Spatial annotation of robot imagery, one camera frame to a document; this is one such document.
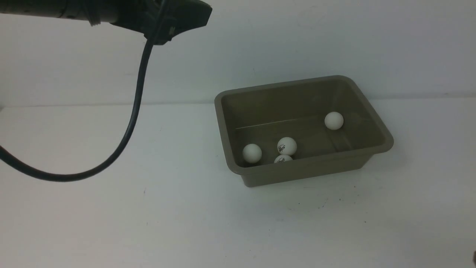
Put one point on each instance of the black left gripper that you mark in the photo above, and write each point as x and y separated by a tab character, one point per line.
175	17

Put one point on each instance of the brown plastic bin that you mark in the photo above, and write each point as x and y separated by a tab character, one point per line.
265	114

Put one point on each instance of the white table-tennis ball with logo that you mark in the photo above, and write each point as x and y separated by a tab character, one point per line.
283	158

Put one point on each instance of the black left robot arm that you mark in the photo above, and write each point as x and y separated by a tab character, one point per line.
93	11

